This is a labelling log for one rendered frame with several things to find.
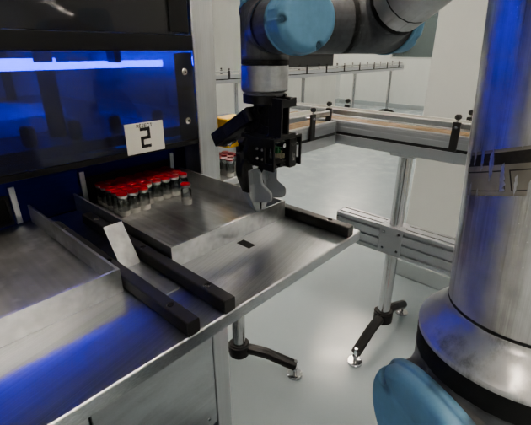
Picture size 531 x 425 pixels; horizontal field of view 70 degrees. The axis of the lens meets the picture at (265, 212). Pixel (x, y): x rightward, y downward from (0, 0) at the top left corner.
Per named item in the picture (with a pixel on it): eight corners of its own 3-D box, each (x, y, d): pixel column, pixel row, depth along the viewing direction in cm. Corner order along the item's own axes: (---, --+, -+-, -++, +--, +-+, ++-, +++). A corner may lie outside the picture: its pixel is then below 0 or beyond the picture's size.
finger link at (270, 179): (278, 220, 68) (279, 169, 64) (254, 211, 71) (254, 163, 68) (290, 215, 70) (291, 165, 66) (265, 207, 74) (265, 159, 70)
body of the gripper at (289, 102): (271, 177, 60) (272, 98, 56) (234, 167, 66) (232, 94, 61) (302, 167, 66) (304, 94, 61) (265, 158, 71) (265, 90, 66)
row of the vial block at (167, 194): (111, 212, 77) (108, 190, 75) (185, 190, 89) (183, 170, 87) (116, 215, 75) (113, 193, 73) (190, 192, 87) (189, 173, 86)
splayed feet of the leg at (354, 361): (342, 361, 158) (345, 334, 152) (396, 306, 191) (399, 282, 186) (359, 372, 153) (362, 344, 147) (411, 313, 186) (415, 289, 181)
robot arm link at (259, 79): (230, 65, 60) (265, 63, 65) (231, 95, 61) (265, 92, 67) (265, 66, 55) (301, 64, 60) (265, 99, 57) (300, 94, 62)
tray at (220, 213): (76, 209, 78) (72, 193, 77) (180, 180, 96) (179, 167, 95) (173, 268, 57) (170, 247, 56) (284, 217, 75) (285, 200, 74)
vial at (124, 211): (117, 215, 75) (113, 193, 73) (127, 212, 77) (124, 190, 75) (122, 217, 74) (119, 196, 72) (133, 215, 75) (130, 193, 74)
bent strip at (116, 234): (109, 261, 59) (102, 227, 57) (126, 254, 61) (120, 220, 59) (161, 298, 50) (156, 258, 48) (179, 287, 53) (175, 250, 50)
